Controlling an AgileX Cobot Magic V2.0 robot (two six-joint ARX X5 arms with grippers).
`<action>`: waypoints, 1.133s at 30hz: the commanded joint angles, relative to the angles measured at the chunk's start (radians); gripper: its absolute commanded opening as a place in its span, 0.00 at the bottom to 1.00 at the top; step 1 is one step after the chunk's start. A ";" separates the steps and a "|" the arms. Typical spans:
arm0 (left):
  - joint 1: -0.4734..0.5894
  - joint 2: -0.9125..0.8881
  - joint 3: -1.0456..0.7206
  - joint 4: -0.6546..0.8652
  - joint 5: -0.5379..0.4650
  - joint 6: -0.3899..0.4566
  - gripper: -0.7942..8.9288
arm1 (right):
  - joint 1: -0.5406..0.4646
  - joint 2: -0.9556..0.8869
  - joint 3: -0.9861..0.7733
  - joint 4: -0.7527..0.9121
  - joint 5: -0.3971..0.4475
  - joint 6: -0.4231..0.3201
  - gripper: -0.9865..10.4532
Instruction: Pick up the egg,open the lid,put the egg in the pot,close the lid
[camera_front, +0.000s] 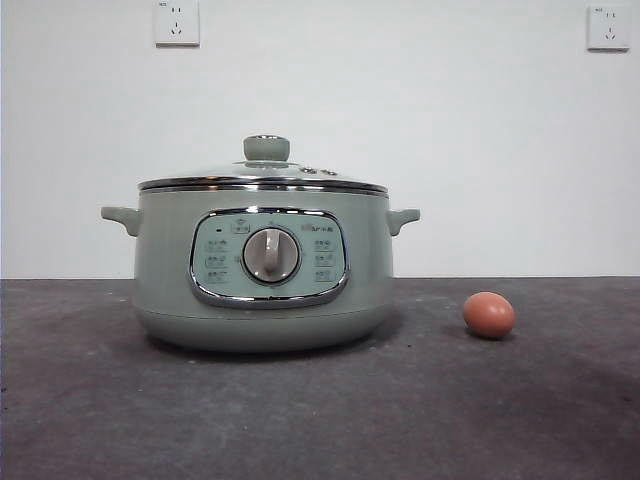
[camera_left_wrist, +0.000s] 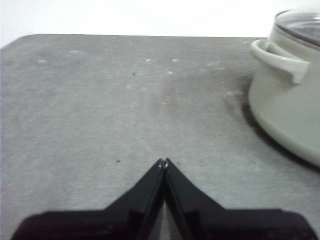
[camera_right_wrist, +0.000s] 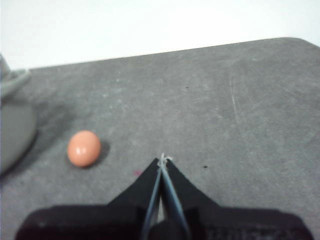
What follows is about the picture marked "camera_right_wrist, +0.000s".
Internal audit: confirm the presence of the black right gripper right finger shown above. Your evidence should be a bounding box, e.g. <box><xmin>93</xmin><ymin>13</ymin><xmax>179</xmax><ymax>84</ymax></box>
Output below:
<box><xmin>162</xmin><ymin>159</ymin><xmax>314</xmax><ymax>240</ymax></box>

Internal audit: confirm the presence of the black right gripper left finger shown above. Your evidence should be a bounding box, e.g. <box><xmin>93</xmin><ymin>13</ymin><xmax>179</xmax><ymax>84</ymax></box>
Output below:
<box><xmin>14</xmin><ymin>157</ymin><xmax>163</xmax><ymax>240</ymax></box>

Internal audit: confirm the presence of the brown egg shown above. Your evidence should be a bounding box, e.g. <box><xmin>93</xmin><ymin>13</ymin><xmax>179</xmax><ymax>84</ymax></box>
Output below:
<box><xmin>66</xmin><ymin>130</ymin><xmax>102</xmax><ymax>168</ymax></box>

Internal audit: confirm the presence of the pale green electric pot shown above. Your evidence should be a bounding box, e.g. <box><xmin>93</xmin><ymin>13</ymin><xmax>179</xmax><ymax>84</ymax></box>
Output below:
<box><xmin>0</xmin><ymin>52</ymin><xmax>39</xmax><ymax>178</ymax></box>

